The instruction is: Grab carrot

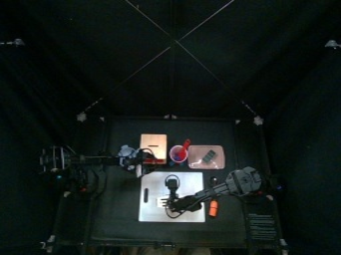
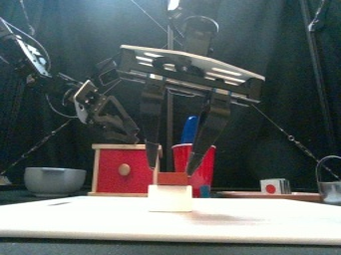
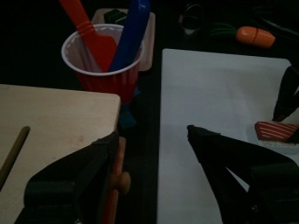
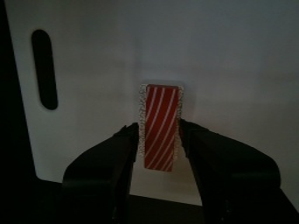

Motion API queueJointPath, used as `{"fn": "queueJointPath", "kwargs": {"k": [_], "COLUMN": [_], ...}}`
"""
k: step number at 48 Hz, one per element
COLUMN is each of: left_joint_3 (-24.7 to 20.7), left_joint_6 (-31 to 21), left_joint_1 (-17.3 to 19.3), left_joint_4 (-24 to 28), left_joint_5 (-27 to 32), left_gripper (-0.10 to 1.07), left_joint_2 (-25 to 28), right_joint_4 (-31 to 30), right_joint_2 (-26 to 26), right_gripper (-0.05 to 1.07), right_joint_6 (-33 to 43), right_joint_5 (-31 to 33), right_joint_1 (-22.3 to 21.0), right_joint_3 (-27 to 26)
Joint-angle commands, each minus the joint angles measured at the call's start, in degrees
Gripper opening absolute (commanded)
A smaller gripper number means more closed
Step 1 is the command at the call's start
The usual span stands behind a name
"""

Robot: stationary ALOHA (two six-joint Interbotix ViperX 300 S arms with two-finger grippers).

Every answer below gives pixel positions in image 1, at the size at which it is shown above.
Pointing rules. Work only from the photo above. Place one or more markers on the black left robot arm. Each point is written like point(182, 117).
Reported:
point(88, 159)

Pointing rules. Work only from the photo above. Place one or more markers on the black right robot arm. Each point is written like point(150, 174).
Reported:
point(242, 182)

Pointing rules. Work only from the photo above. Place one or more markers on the white block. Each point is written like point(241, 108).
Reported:
point(163, 203)

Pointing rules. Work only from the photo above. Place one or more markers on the wooden box with red front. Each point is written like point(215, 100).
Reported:
point(154, 142)

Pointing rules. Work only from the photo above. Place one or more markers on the red plastic cup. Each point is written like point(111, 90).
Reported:
point(173, 156)

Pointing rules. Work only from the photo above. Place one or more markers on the white cutting board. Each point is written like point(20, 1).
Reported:
point(190, 186)

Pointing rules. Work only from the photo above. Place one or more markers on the red plastic spoon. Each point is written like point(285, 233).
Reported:
point(186, 143)

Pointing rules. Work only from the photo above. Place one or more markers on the black label with white text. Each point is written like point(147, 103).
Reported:
point(262, 225)

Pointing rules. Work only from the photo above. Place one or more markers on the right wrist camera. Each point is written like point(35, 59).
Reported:
point(171, 186)

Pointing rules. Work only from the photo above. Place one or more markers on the white frame corner bracket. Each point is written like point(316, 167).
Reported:
point(258, 120)
point(80, 116)
point(17, 42)
point(332, 44)

